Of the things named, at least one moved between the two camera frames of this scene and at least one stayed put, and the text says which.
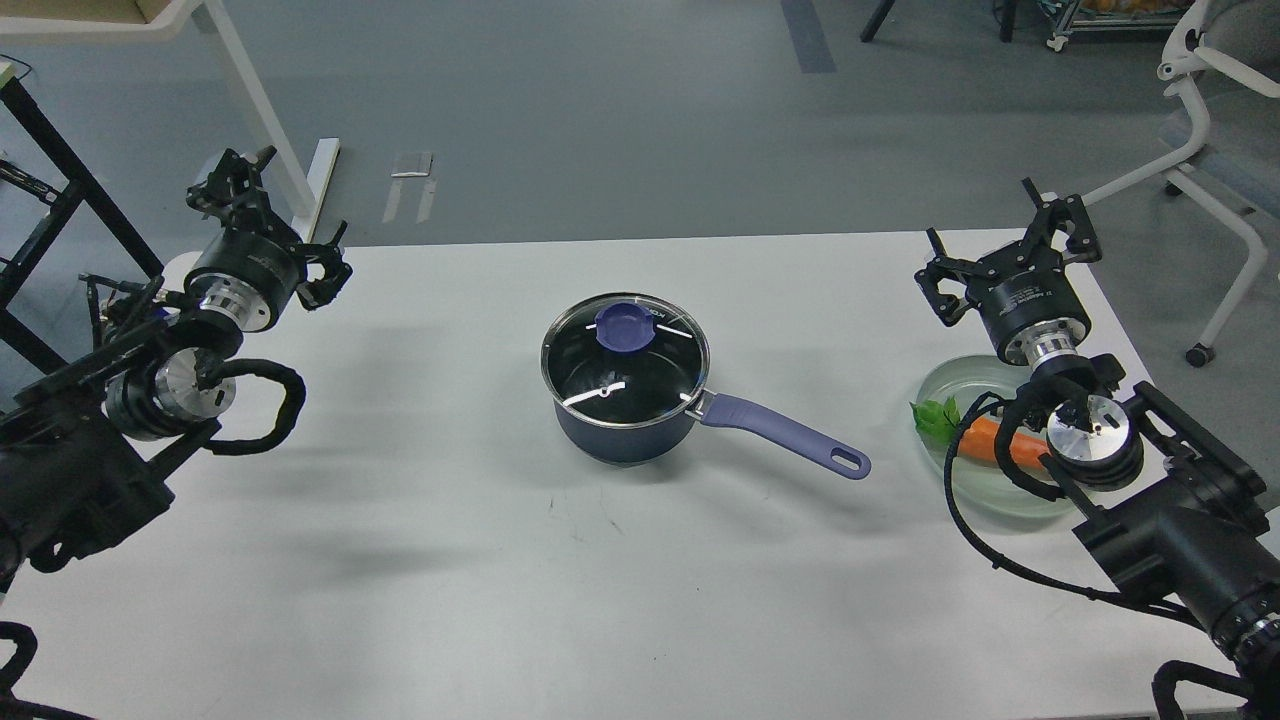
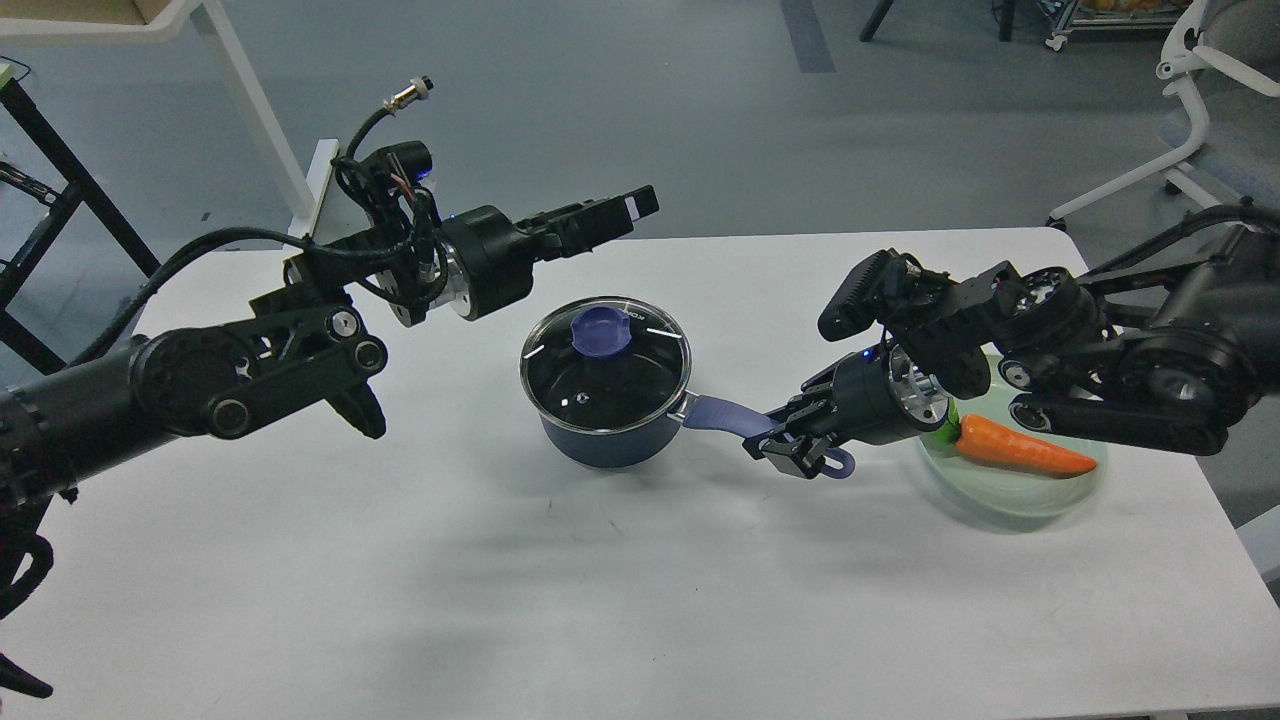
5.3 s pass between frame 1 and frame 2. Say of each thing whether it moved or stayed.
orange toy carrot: stayed
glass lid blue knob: moved
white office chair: stayed
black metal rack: stayed
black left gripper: moved
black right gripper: moved
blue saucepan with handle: moved
